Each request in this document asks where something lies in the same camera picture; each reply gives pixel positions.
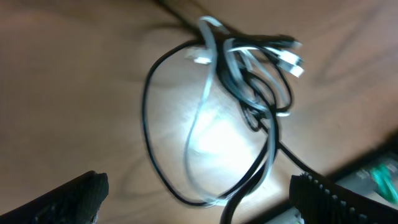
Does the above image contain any white usb cable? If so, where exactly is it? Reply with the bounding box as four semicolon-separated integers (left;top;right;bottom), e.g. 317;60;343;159
183;15;305;207

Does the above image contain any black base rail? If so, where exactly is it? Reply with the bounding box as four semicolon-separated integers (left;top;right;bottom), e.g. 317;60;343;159
250;133;397;223

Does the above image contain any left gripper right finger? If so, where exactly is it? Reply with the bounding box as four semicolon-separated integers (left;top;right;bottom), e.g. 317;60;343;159
289;172;398;224

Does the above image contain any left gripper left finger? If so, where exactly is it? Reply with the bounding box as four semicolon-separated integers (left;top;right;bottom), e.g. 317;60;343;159
1;170;109;224

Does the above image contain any black usb cable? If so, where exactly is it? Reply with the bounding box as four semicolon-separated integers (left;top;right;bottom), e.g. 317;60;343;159
141;32;321;224

